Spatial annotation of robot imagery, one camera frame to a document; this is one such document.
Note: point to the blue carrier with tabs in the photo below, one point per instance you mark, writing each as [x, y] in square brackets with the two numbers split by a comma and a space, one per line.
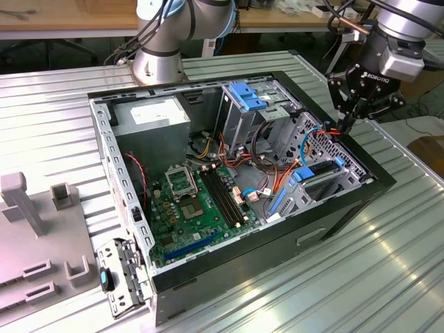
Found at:
[244, 93]

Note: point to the black open PC case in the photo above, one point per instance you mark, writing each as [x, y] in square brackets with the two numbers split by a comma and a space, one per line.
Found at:
[243, 256]

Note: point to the blue expansion slot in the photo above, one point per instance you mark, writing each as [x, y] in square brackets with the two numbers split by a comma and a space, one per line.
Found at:
[190, 247]

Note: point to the perforated metal disk bay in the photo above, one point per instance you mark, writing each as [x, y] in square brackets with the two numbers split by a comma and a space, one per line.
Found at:
[347, 152]

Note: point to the grey parts rack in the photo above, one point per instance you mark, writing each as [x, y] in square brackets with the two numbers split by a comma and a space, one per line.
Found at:
[34, 243]

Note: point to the black latch with blue tab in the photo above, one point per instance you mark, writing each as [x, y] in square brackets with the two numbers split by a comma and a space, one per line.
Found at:
[107, 282]

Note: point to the small white box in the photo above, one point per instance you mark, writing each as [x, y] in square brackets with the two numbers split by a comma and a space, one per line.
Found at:
[320, 13]

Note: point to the black RAM slot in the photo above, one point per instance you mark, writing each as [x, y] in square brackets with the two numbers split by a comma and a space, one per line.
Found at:
[218, 199]
[227, 196]

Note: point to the light wooden desk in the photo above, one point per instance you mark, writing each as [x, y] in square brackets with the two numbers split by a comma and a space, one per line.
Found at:
[52, 19]

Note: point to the metal slot cover bracket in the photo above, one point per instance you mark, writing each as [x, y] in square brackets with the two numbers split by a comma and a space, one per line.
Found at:
[116, 298]

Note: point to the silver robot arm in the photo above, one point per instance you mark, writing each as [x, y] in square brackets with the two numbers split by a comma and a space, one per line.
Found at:
[156, 52]

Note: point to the green motherboard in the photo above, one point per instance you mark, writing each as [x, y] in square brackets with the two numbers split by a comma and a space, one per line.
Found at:
[180, 243]

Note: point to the CPU socket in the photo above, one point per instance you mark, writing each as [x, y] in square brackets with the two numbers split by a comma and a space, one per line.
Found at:
[191, 209]

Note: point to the grey metal drive cage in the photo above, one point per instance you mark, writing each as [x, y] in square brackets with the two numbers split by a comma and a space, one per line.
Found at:
[239, 128]

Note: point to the grey power supply box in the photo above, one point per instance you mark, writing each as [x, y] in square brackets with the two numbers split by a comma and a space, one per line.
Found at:
[152, 145]

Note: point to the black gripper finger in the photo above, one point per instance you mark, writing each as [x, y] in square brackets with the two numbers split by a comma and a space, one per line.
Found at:
[334, 92]
[379, 104]

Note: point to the hard disk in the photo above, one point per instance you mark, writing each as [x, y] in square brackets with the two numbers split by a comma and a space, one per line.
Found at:
[307, 173]

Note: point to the brown cardboard box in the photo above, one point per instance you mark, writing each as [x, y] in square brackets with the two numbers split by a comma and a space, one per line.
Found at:
[428, 149]
[430, 85]

